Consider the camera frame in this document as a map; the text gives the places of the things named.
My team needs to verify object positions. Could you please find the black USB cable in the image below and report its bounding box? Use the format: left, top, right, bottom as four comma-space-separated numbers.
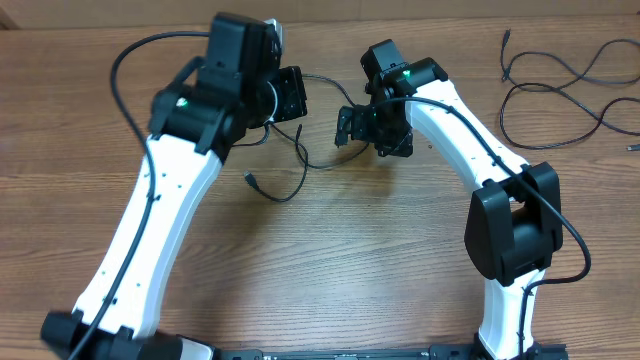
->
498, 82, 640, 152
243, 73, 371, 204
499, 28, 640, 94

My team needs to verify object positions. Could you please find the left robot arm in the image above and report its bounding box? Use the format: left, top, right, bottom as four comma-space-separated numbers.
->
40, 13, 306, 359

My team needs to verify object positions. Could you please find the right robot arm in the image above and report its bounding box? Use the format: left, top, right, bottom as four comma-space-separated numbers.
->
335, 40, 568, 359

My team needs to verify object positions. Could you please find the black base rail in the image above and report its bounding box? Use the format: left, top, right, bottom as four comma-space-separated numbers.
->
214, 342, 570, 360

